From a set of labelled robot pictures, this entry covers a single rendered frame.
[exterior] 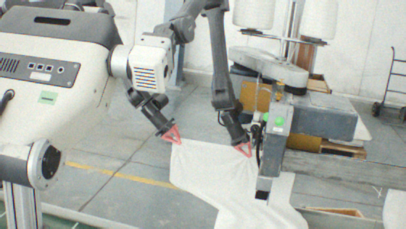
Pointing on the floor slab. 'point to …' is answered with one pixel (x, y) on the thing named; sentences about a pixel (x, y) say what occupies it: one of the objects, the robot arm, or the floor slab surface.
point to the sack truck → (390, 106)
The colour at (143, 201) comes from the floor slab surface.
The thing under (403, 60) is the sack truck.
